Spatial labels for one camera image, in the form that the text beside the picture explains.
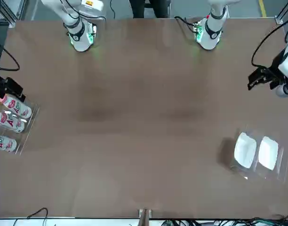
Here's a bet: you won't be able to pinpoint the white side bench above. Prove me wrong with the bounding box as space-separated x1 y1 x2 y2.
0 218 288 226

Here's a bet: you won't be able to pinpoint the black base cables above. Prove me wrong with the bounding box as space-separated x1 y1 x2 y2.
174 16 197 32
104 0 117 20

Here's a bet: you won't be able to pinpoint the thin black loose cable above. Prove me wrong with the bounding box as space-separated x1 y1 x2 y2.
13 207 48 226

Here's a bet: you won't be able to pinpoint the white control box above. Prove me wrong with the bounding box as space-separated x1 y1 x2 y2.
78 0 105 17

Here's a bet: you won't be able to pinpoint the clear acrylic bottle shelf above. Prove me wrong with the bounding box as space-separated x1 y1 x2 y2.
0 94 40 156

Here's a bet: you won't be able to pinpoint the person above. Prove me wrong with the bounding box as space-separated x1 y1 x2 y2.
129 0 171 19

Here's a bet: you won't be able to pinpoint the black left base cables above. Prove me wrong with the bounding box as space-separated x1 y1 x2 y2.
174 16 197 32

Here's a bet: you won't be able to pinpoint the white bottle pink cap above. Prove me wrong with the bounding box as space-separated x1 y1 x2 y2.
0 134 18 153
0 110 26 134
0 94 33 118

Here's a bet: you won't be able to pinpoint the clear plastic stepped holder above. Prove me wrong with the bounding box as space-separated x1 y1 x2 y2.
230 128 288 183

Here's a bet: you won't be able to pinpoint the tangled black desk cables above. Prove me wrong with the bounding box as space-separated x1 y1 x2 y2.
162 213 288 226

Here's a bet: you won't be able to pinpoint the black right base cables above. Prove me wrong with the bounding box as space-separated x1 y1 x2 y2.
104 0 117 20

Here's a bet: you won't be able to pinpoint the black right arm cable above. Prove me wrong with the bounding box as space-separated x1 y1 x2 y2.
0 42 20 72

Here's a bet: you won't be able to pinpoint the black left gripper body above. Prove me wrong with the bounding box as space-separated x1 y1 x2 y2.
267 60 288 90

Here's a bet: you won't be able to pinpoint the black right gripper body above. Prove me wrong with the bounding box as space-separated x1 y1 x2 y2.
0 76 24 98

